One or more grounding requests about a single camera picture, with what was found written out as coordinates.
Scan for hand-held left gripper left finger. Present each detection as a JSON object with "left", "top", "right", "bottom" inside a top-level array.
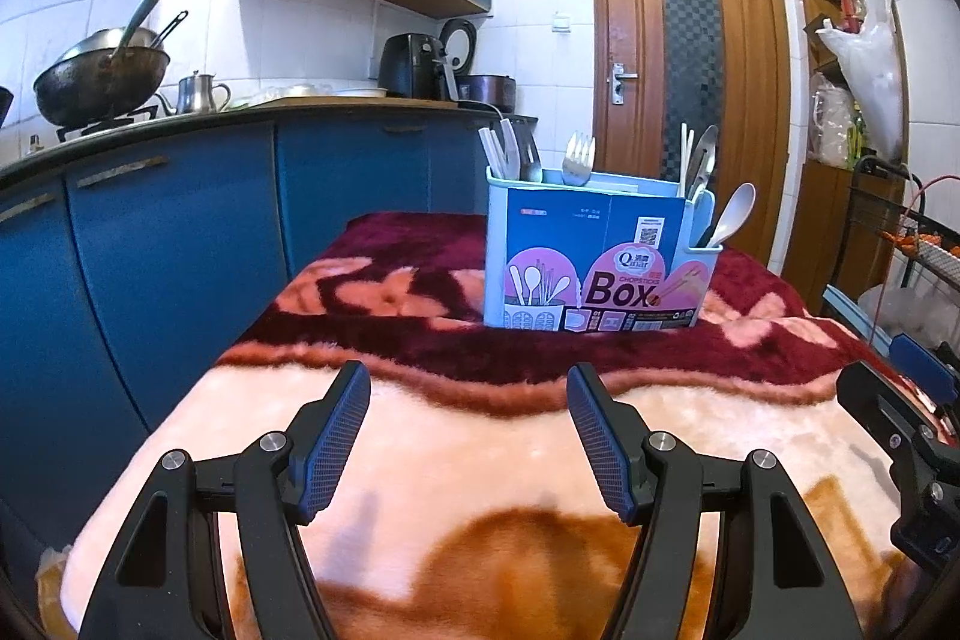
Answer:
[{"left": 79, "top": 360, "right": 374, "bottom": 640}]

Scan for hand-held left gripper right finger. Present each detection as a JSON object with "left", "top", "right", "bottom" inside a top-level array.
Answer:
[{"left": 566, "top": 364, "right": 867, "bottom": 640}]

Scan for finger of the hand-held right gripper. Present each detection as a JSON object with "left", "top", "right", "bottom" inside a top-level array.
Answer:
[
  {"left": 889, "top": 332, "right": 960, "bottom": 402},
  {"left": 835, "top": 361, "right": 960, "bottom": 461}
]

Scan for light blue utensil holder box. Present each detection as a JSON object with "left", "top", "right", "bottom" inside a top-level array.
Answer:
[{"left": 484, "top": 167, "right": 725, "bottom": 335}]

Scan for cream plastic spoon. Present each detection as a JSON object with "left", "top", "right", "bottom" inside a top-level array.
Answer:
[{"left": 697, "top": 182, "right": 756, "bottom": 250}]

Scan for stainless steel tongs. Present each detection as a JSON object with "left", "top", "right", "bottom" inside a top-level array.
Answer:
[{"left": 686, "top": 124, "right": 719, "bottom": 199}]

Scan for clear plastic bag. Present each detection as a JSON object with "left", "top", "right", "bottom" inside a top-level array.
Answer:
[{"left": 859, "top": 284, "right": 946, "bottom": 341}]

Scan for light blue flat box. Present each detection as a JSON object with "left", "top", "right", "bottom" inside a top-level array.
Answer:
[{"left": 825, "top": 286, "right": 893, "bottom": 348}]

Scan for white mesh basket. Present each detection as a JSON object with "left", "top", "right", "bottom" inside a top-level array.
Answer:
[{"left": 881, "top": 227, "right": 960, "bottom": 270}]

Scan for red and pink floral blanket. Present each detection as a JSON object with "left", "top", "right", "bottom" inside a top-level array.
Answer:
[{"left": 60, "top": 212, "right": 931, "bottom": 640}]

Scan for black metal rack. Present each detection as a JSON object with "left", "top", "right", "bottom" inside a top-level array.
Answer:
[{"left": 825, "top": 156, "right": 960, "bottom": 341}]

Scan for blue kitchen base cabinet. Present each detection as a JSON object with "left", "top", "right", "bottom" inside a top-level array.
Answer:
[{"left": 0, "top": 107, "right": 537, "bottom": 611}]

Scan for brown wooden door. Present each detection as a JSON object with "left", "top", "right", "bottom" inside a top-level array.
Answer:
[{"left": 587, "top": 0, "right": 792, "bottom": 270}]

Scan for white plastic bag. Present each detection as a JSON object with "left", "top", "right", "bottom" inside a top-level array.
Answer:
[{"left": 816, "top": 0, "right": 905, "bottom": 161}]

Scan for stainless steel kettle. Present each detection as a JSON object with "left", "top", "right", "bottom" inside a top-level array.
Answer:
[{"left": 156, "top": 70, "right": 232, "bottom": 116}]

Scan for black rice cooker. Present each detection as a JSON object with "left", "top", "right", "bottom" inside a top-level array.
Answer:
[{"left": 439, "top": 17, "right": 518, "bottom": 112}]

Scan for black air fryer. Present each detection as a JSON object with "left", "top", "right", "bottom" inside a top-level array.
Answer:
[{"left": 379, "top": 32, "right": 458, "bottom": 103}]

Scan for gas stove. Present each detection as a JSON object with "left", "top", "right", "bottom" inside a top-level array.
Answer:
[{"left": 56, "top": 104, "right": 162, "bottom": 142}]

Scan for black wok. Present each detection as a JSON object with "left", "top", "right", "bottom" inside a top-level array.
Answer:
[{"left": 34, "top": 29, "right": 172, "bottom": 127}]

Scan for steel skimmer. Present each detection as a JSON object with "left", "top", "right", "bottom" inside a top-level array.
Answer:
[{"left": 146, "top": 10, "right": 188, "bottom": 52}]

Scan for steel ladle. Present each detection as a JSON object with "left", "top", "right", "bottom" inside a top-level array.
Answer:
[{"left": 112, "top": 0, "right": 173, "bottom": 64}]

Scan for wooden wall shelf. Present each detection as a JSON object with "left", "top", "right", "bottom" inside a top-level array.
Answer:
[{"left": 780, "top": 0, "right": 912, "bottom": 311}]

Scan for red cable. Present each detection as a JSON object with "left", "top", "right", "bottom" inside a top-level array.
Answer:
[{"left": 877, "top": 173, "right": 960, "bottom": 311}]

